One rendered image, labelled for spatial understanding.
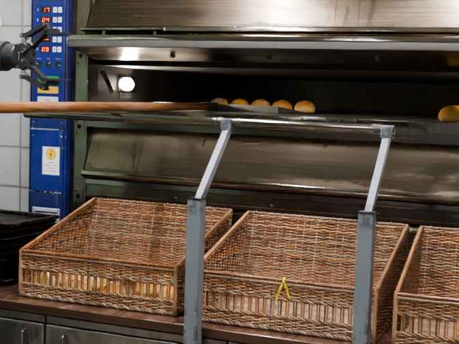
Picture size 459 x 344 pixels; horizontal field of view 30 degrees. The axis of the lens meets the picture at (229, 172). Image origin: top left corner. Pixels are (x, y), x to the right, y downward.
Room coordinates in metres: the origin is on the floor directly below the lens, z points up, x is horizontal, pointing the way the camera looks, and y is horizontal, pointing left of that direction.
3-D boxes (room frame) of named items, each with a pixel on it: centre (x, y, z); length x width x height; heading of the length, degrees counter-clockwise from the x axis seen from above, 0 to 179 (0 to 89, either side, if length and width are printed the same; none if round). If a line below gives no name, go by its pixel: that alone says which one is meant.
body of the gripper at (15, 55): (2.62, 0.64, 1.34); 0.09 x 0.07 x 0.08; 69
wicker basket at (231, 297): (2.58, -0.24, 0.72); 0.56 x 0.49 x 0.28; 69
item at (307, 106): (3.93, -0.33, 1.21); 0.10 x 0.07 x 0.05; 67
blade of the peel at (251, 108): (3.65, 0.01, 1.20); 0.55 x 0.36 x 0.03; 69
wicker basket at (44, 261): (2.81, 0.32, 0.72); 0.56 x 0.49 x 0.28; 70
